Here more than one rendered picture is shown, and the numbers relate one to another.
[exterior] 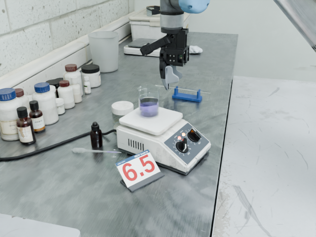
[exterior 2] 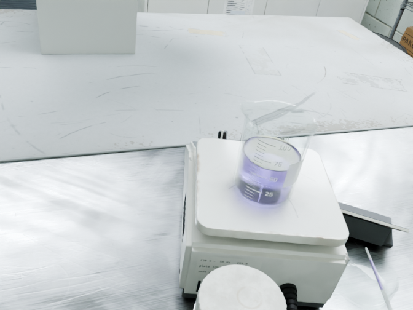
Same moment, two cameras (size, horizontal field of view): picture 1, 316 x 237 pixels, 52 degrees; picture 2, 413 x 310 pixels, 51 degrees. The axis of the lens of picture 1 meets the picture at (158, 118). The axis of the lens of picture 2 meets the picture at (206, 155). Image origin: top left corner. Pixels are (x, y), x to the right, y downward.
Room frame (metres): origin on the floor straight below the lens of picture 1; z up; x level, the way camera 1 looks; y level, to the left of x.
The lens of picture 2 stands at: (0.94, 0.21, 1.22)
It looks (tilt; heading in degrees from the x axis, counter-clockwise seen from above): 36 degrees down; 231
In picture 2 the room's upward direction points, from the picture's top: 10 degrees clockwise
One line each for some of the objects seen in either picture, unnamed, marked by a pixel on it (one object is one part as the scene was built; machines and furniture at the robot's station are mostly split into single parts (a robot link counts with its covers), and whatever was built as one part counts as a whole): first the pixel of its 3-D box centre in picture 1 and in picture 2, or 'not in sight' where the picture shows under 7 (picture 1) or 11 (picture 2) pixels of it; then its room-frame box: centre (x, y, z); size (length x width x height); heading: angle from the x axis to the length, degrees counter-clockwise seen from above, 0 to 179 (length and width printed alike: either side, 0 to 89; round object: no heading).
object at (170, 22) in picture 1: (172, 20); not in sight; (1.06, -0.04, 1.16); 0.08 x 0.08 x 0.05
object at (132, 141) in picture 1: (160, 136); (251, 202); (0.70, -0.01, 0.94); 0.22 x 0.13 x 0.08; 57
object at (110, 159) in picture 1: (115, 159); (364, 278); (0.64, 0.10, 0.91); 0.06 x 0.06 x 0.02
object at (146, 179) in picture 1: (140, 169); (356, 211); (0.59, 0.04, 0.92); 0.09 x 0.06 x 0.04; 129
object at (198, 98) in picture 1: (187, 93); not in sight; (1.03, -0.10, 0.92); 0.10 x 0.03 x 0.04; 69
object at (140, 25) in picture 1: (161, 25); not in sight; (1.94, -0.02, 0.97); 0.37 x 0.31 x 0.14; 168
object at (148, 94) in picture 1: (150, 100); (267, 153); (0.72, 0.02, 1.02); 0.06 x 0.05 x 0.08; 124
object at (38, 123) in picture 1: (36, 116); not in sight; (0.80, 0.34, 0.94); 0.04 x 0.04 x 0.09
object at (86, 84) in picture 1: (87, 84); not in sight; (1.08, 0.25, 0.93); 0.02 x 0.02 x 0.06
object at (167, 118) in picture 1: (151, 118); (265, 186); (0.71, 0.02, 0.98); 0.12 x 0.12 x 0.01; 57
